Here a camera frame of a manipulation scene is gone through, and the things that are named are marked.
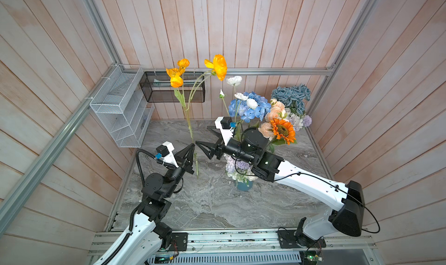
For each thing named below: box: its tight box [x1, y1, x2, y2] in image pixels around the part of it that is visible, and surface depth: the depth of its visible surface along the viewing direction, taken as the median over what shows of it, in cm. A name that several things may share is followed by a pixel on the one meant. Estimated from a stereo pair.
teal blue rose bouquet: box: [271, 83, 311, 116], surface depth 82 cm
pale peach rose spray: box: [257, 98, 286, 140], surface depth 69 cm
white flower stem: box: [218, 75, 243, 122], surface depth 63 cm
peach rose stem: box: [270, 98, 287, 113], surface depth 71 cm
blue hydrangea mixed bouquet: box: [228, 91, 272, 123], surface depth 63 cm
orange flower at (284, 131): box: [268, 118, 297, 153], surface depth 60 cm
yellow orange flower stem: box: [166, 54, 229, 177], surface depth 52 cm
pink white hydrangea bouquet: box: [285, 113, 313, 132], surface depth 82 cm
